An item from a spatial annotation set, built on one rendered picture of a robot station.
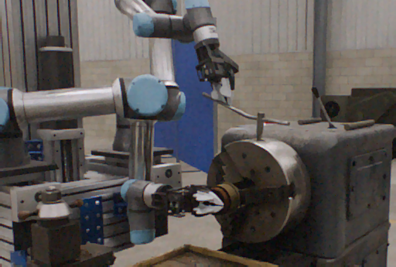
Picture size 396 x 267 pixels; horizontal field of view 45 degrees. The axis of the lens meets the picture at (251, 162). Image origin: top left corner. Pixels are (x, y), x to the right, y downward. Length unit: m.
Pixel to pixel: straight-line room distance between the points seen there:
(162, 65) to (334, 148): 0.80
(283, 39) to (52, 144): 10.93
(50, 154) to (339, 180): 0.97
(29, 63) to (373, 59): 10.22
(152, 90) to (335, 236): 0.70
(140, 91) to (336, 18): 10.75
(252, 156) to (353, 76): 10.32
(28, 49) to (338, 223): 1.18
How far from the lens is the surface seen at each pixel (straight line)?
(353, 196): 1.62
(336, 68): 11.79
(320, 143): 1.46
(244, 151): 1.41
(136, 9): 1.70
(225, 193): 1.31
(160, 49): 1.92
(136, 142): 1.55
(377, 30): 11.67
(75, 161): 1.81
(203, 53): 1.50
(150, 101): 1.38
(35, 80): 1.81
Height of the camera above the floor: 1.38
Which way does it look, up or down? 8 degrees down
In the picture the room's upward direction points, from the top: straight up
